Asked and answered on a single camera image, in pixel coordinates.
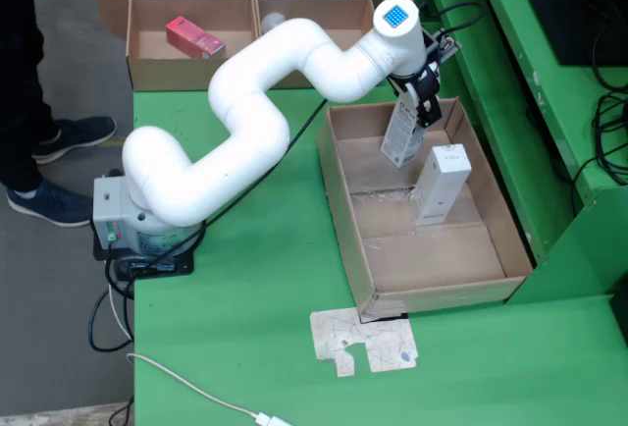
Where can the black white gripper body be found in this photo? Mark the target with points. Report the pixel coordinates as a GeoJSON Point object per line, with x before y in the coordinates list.
{"type": "Point", "coordinates": [417, 80]}

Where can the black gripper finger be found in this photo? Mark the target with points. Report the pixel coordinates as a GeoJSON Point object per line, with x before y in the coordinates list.
{"type": "Point", "coordinates": [404, 91]}
{"type": "Point", "coordinates": [429, 112]}

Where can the white hand cream box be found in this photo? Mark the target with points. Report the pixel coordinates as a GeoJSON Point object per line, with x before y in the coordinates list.
{"type": "Point", "coordinates": [400, 141]}

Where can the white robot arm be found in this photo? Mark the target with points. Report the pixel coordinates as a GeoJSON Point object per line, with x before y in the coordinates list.
{"type": "Point", "coordinates": [245, 102]}

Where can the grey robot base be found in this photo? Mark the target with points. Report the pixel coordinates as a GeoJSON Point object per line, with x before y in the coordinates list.
{"type": "Point", "coordinates": [105, 210]}

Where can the cardboard box with flap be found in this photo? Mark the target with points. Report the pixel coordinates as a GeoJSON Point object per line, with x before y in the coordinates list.
{"type": "Point", "coordinates": [338, 14]}
{"type": "Point", "coordinates": [147, 72]}

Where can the shallow cardboard tray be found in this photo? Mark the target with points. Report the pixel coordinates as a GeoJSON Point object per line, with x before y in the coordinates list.
{"type": "Point", "coordinates": [432, 259]}

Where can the pink product box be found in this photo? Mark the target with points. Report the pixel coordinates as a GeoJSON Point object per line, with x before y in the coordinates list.
{"type": "Point", "coordinates": [193, 38]}

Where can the green metal shelf rack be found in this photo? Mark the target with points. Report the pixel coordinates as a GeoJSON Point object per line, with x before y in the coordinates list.
{"type": "Point", "coordinates": [490, 77]}

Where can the tall white carton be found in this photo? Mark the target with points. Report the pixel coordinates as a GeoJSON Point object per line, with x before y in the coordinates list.
{"type": "Point", "coordinates": [439, 190]}

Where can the white teal bottle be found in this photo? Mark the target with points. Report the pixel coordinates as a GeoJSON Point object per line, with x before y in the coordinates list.
{"type": "Point", "coordinates": [271, 23]}

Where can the black monitor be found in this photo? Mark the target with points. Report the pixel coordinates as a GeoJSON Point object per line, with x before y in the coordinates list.
{"type": "Point", "coordinates": [579, 4]}

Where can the patterned paper card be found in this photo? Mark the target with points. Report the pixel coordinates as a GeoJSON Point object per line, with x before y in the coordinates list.
{"type": "Point", "coordinates": [382, 342]}

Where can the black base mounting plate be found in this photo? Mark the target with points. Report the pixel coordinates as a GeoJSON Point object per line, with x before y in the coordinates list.
{"type": "Point", "coordinates": [181, 266]}

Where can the dark blue sneaker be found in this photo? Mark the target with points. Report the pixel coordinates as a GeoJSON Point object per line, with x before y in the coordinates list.
{"type": "Point", "coordinates": [49, 205]}
{"type": "Point", "coordinates": [78, 134]}

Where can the person in dark trousers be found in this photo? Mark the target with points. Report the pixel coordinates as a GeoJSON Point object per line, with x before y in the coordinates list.
{"type": "Point", "coordinates": [19, 53]}

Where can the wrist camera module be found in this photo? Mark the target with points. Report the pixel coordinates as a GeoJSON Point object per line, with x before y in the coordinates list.
{"type": "Point", "coordinates": [444, 45]}

